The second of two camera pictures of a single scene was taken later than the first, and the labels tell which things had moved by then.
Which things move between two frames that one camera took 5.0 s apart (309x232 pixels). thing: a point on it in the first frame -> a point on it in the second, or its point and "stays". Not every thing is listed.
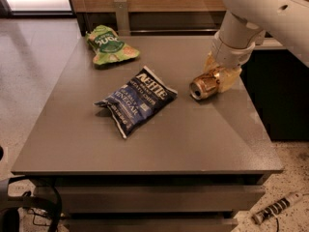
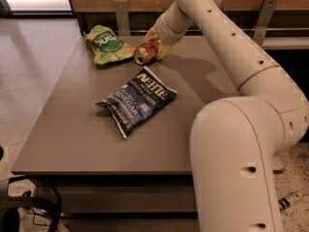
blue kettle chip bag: (135, 101) stays
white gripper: (229, 55) -> (166, 28)
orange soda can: (204, 85) -> (145, 52)
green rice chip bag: (106, 45) stays
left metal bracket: (122, 17) stays
